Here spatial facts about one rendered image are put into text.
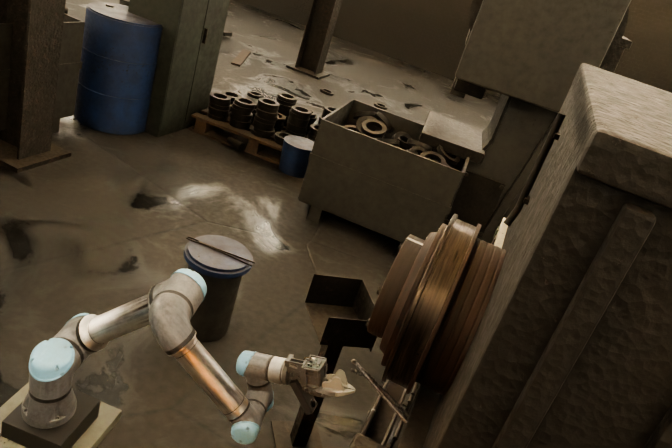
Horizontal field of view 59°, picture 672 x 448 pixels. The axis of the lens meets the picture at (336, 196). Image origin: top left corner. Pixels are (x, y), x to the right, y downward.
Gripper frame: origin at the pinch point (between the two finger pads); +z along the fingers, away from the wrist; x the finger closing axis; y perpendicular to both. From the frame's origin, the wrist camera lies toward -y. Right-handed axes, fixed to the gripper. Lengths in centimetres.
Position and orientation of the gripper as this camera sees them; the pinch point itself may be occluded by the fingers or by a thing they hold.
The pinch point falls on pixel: (350, 392)
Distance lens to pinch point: 179.2
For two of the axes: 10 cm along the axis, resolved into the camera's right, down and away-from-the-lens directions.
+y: -0.1, -9.5, -3.1
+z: 9.4, 1.0, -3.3
